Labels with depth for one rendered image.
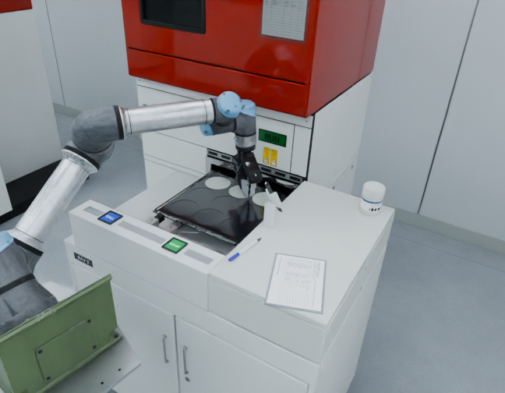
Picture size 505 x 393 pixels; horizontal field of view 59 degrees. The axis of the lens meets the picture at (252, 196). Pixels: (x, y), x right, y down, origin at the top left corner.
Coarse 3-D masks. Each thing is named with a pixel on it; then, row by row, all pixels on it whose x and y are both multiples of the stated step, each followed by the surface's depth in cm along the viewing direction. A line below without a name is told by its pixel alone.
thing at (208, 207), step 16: (208, 176) 180; (224, 176) 180; (192, 192) 169; (208, 192) 170; (224, 192) 170; (256, 192) 171; (176, 208) 159; (192, 208) 160; (208, 208) 160; (224, 208) 160; (240, 208) 161; (256, 208) 161; (208, 224) 152; (224, 224) 152; (240, 224) 152; (256, 224) 153; (240, 240) 144
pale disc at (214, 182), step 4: (208, 180) 177; (212, 180) 177; (216, 180) 178; (220, 180) 178; (224, 180) 178; (228, 180) 178; (208, 184) 175; (212, 184) 175; (216, 184) 175; (220, 184) 175; (224, 184) 175; (228, 184) 175; (212, 188) 172; (216, 188) 172; (220, 188) 172
